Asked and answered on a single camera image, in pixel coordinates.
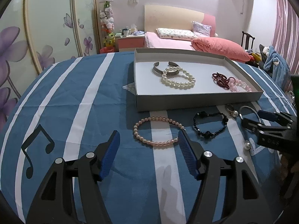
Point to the floral sliding wardrobe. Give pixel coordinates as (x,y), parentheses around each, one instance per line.
(38,33)

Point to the blue white striped tablecloth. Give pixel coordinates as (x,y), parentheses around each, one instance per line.
(77,104)

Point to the white patterned pillow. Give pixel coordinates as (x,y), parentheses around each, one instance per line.
(178,34)

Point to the dark wooden chair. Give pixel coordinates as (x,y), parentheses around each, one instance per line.
(247,41)

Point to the pink white nightstand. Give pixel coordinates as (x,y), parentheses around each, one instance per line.
(129,43)

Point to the blue bathrobe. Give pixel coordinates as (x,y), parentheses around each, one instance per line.
(280,68)

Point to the lilac small pillow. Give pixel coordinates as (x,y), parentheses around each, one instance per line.
(200,29)

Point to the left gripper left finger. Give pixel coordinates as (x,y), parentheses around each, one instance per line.
(69,192)

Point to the pearl earring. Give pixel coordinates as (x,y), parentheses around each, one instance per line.
(231,110)
(247,145)

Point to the thin silver hoop bangle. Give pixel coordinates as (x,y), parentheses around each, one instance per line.
(245,110)

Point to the silver cuff bangle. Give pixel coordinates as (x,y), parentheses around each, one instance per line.
(171,70)

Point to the red bin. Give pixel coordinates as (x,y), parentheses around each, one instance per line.
(107,49)

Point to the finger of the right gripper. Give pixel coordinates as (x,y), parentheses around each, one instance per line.
(263,132)
(281,118)

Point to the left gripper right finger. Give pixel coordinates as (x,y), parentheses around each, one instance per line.
(228,192)

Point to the coral folded duvet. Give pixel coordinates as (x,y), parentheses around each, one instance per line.
(221,46)

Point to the bed with pink sheet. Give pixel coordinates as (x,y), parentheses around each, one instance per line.
(152,40)

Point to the pink curtain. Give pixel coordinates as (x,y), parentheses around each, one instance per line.
(285,39)

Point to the grey cardboard tray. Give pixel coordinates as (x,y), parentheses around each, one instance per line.
(205,79)

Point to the plush toy tower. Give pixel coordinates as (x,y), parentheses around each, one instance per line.
(106,24)

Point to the cream pink headboard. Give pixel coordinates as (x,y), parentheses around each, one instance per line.
(159,16)

